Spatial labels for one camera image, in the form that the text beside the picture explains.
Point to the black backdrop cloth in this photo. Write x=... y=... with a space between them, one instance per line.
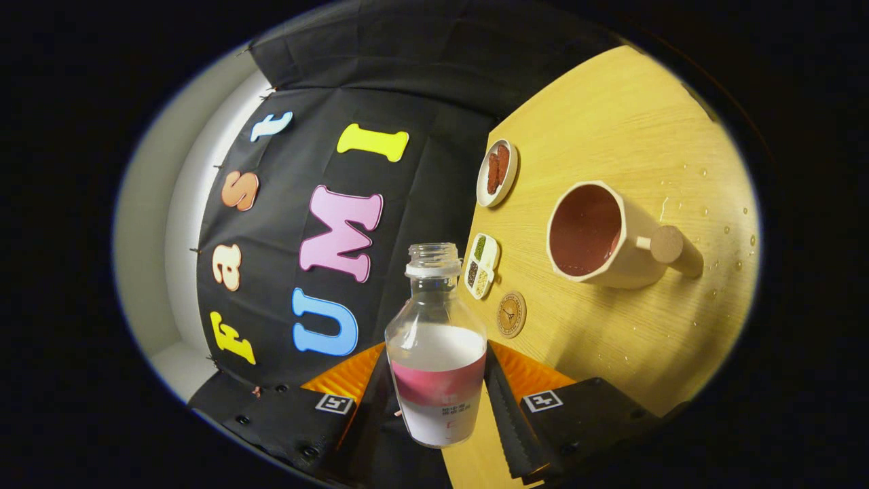
x=421 y=81

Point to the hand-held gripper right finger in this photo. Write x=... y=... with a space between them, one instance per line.
x=509 y=424

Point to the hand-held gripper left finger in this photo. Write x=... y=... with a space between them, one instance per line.
x=360 y=424

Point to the clear juice bottle pink label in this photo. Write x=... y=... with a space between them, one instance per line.
x=438 y=367

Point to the round wooden coaster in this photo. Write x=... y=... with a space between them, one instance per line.
x=511 y=314

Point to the round white plate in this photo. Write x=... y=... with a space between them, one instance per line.
x=510 y=173

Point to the small divided seed dish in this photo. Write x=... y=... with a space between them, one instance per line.
x=482 y=265

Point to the red meat slice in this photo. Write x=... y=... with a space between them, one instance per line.
x=492 y=178
x=504 y=159

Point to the wooden table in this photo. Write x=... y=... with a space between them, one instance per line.
x=611 y=136

